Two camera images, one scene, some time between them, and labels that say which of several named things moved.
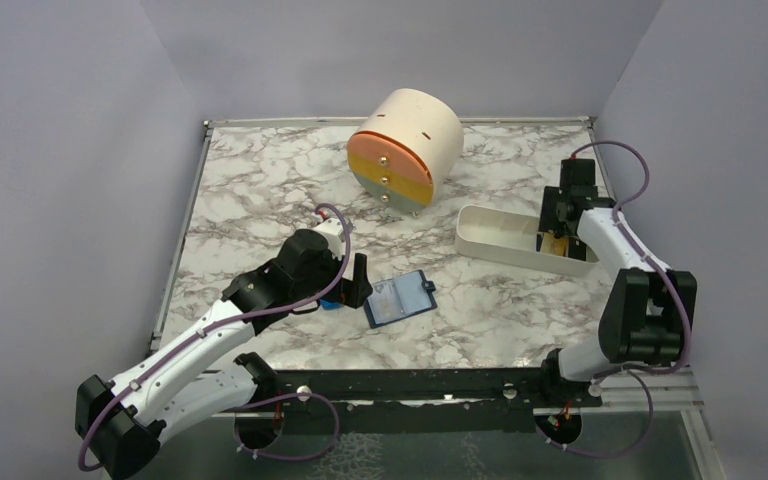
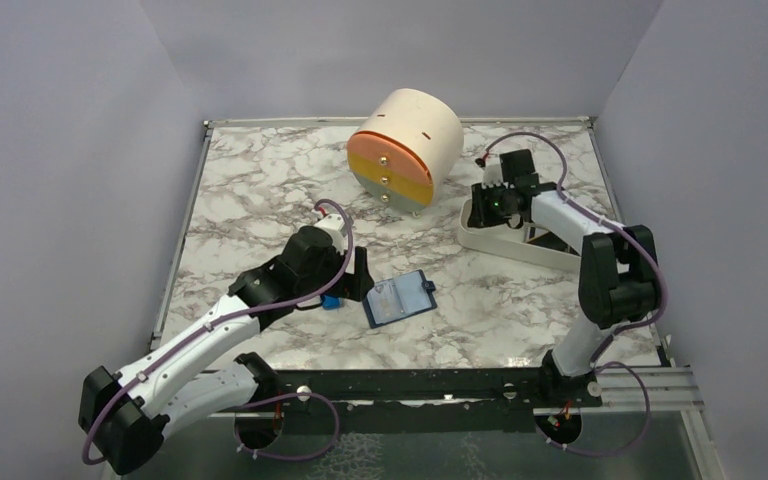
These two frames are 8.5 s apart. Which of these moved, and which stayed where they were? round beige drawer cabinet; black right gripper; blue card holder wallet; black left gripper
Moved: black right gripper
Stayed: black left gripper; blue card holder wallet; round beige drawer cabinet
